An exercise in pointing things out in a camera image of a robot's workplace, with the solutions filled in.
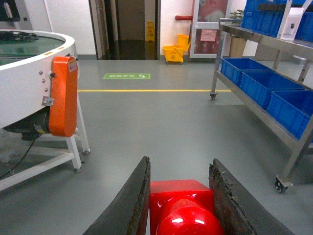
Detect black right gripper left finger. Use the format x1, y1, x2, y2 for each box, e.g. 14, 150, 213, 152
84, 156, 151, 235

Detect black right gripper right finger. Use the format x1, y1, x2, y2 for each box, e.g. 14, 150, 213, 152
208, 159, 293, 235

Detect red toy block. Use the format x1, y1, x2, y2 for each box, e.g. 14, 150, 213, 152
149, 179, 224, 235

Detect steel shelf cart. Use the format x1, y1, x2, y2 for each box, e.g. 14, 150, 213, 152
210, 18, 313, 193

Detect white box on shelf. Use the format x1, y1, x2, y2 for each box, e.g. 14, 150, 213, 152
276, 7, 304, 41

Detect blue bin near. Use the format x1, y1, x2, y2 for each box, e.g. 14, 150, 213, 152
267, 90, 313, 139

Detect blue bin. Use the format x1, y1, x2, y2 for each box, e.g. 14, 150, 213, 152
240, 71, 304, 109
267, 90, 313, 139
221, 58, 271, 87

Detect orange motor guard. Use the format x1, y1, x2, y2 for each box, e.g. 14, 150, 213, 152
49, 56, 78, 137

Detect blue bin middle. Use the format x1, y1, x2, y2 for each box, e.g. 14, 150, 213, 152
240, 71, 304, 109

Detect black motor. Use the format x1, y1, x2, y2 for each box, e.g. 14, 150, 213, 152
3, 111, 50, 141

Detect green floor sticker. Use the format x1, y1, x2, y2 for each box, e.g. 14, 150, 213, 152
103, 73, 151, 79

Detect blue bin far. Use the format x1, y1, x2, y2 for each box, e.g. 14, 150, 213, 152
221, 58, 271, 87

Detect yellow mop bucket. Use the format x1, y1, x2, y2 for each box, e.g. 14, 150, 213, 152
163, 34, 190, 63

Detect potted plant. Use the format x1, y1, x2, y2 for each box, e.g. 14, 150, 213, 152
229, 9, 246, 58

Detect red fire cabinet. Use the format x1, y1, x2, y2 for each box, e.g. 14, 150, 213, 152
189, 0, 232, 59

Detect white round conveyor machine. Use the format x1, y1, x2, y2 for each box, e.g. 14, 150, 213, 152
0, 29, 90, 190

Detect yellow wet floor sign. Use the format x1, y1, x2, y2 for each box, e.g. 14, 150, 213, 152
145, 21, 156, 42

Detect black power cable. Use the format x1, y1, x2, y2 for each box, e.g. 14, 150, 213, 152
0, 137, 37, 179

